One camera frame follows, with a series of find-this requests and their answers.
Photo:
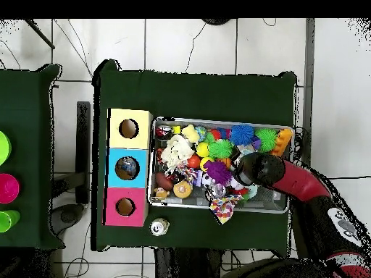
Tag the brown monkey plush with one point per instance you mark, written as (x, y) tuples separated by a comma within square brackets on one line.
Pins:
[(161, 192)]

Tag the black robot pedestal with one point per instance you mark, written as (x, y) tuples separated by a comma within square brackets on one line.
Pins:
[(185, 266)]

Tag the colourful dotted cloth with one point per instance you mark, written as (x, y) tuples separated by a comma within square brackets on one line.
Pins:
[(223, 210)]

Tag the bright green plastic cup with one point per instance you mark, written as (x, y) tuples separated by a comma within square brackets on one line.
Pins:
[(4, 147), (8, 220)]

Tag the brown toy football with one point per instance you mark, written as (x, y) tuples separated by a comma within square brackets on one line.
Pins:
[(163, 181)]

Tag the yellow plush animal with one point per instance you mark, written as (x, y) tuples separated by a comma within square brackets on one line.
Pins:
[(189, 133)]

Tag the cream fluffy cloth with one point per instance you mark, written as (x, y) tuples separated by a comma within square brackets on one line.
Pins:
[(176, 150)]

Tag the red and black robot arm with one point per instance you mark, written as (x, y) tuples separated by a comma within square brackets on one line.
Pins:
[(301, 182)]

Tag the light teal cloth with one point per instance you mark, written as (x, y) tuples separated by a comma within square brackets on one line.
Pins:
[(252, 191)]

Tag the purple spiky ball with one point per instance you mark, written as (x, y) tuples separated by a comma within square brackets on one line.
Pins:
[(217, 172)]

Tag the dark green tablecloth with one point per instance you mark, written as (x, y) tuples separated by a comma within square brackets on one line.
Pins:
[(26, 101), (188, 95)]

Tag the silver soda can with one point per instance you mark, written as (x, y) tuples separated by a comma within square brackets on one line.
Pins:
[(159, 226)]

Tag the dark grey oval base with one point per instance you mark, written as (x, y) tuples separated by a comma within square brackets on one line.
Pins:
[(66, 217)]

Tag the wooden box with three holes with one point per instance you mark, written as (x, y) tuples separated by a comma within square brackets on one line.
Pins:
[(130, 143)]

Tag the crushed clear plastic bottle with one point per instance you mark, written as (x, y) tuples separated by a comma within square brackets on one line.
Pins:
[(127, 165)]

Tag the black slanted rod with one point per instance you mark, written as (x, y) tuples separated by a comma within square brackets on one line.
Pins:
[(40, 34)]

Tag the black round base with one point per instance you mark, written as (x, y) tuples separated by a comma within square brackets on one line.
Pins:
[(216, 21)]

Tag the pink plastic cup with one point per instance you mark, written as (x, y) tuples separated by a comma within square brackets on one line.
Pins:
[(8, 188)]

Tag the orange toy brick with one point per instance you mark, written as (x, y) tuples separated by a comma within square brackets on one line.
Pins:
[(281, 142)]

